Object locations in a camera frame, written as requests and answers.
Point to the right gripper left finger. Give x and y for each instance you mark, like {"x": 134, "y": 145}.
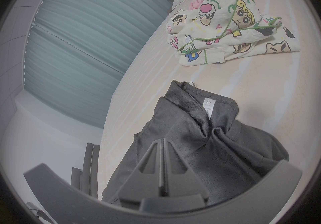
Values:
{"x": 140, "y": 182}

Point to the blue-green curtain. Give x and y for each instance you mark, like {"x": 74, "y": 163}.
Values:
{"x": 100, "y": 4}
{"x": 70, "y": 80}

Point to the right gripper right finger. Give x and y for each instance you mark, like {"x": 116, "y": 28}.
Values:
{"x": 184, "y": 180}

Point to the white printed pyjama top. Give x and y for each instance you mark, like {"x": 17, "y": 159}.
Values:
{"x": 225, "y": 24}

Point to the black T-shirt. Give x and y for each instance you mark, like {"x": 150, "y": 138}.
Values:
{"x": 225, "y": 155}

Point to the dark grey chest of drawers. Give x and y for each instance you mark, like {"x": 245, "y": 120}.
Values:
{"x": 89, "y": 167}

